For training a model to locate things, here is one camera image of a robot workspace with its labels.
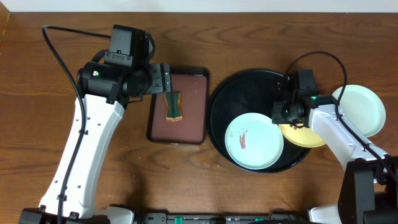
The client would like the yellow plate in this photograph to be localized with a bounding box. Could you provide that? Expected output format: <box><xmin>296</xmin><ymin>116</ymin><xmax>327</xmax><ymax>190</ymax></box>
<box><xmin>279</xmin><ymin>124</ymin><xmax>325</xmax><ymax>148</ymax></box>

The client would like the green and orange sponge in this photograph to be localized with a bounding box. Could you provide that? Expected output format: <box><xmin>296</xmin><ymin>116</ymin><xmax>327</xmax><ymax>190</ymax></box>
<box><xmin>165</xmin><ymin>92</ymin><xmax>183</xmax><ymax>121</ymax></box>

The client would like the mint plate with smear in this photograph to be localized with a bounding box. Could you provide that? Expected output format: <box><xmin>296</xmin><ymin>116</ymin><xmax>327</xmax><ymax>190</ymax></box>
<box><xmin>340</xmin><ymin>85</ymin><xmax>386</xmax><ymax>137</ymax></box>

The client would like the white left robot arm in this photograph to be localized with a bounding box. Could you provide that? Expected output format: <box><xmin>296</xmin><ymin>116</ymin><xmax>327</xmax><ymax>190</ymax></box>
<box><xmin>19</xmin><ymin>61</ymin><xmax>172</xmax><ymax>224</ymax></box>

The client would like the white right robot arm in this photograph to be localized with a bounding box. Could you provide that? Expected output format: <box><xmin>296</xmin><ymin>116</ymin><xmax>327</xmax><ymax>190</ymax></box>
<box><xmin>271</xmin><ymin>90</ymin><xmax>397</xmax><ymax>223</ymax></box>

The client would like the brown rectangular tray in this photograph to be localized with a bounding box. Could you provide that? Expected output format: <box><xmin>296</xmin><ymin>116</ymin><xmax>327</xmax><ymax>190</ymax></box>
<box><xmin>146</xmin><ymin>67</ymin><xmax>209</xmax><ymax>144</ymax></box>

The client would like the mint plate near front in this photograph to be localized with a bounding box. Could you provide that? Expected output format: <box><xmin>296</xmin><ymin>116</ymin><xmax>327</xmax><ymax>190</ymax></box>
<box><xmin>224</xmin><ymin>113</ymin><xmax>284</xmax><ymax>170</ymax></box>

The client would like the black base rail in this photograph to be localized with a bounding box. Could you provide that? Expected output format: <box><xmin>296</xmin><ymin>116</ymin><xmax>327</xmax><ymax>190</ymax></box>
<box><xmin>134</xmin><ymin>213</ymin><xmax>310</xmax><ymax>224</ymax></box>

